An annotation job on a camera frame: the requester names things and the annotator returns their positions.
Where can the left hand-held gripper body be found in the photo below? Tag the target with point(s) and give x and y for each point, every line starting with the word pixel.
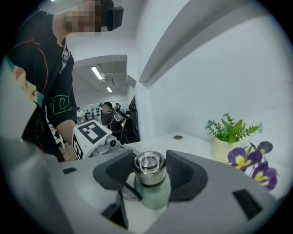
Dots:
pixel 91 137

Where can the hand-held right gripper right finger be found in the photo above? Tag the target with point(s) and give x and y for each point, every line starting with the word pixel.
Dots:
pixel 210 194

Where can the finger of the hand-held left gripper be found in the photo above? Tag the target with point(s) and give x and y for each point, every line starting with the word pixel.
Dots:
pixel 131 195

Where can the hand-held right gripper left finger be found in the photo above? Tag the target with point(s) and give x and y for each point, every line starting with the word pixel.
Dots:
pixel 91 182

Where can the green metal bottle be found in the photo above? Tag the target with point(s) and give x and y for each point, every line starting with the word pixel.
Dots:
pixel 155 196

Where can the small metal cup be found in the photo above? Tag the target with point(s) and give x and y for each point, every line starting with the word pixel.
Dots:
pixel 150 173

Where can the person's left forearm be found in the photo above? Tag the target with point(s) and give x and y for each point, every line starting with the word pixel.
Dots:
pixel 66 132

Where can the black office chair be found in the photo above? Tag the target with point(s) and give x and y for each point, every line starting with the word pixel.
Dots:
pixel 132 123

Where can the purple pansy flower plant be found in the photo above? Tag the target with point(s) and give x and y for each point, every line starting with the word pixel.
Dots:
pixel 258 164

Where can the green plant in cream pot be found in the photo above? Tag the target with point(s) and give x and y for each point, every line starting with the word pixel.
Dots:
pixel 229 137

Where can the ceiling light tubes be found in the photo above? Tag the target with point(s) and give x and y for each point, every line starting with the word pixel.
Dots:
pixel 96 72

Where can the round grey desk grommet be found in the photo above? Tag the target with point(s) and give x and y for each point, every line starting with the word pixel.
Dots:
pixel 177 137

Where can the person's black printed t-shirt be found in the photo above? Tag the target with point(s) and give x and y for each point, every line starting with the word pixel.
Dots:
pixel 45 75

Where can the person's head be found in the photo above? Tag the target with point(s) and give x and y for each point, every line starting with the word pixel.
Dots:
pixel 84 16

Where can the black head-worn headset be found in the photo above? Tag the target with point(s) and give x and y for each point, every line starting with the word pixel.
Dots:
pixel 115 17

